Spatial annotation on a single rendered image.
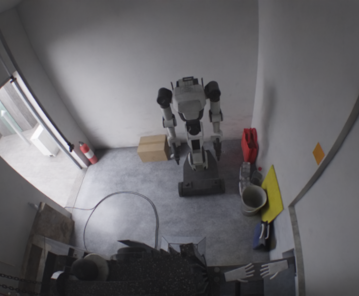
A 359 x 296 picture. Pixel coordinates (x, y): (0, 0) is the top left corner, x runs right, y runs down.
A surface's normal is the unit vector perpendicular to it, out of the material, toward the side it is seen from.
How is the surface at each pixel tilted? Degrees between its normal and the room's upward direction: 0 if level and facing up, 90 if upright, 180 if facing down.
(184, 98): 45
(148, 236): 0
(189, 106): 90
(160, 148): 0
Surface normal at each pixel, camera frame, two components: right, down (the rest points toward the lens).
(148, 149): -0.18, -0.64
